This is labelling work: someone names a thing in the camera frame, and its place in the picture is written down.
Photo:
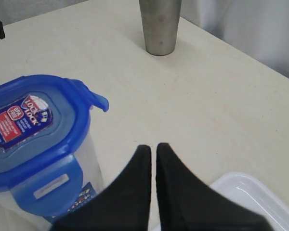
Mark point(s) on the stainless steel tumbler cup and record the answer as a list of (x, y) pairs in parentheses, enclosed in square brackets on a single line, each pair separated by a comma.
[(160, 19)]

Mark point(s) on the white rectangular plastic tray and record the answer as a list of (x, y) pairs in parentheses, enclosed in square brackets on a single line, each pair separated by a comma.
[(251, 194)]

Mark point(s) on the clear plastic tall container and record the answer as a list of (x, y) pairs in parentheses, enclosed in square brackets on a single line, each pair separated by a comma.
[(13, 218)]

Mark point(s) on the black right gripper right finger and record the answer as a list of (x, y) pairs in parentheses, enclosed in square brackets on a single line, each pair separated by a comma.
[(187, 204)]

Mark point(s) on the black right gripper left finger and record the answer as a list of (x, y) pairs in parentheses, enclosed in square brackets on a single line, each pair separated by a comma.
[(123, 206)]

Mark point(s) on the blue plastic container lid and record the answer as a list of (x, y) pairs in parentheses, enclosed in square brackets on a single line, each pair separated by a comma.
[(44, 119)]

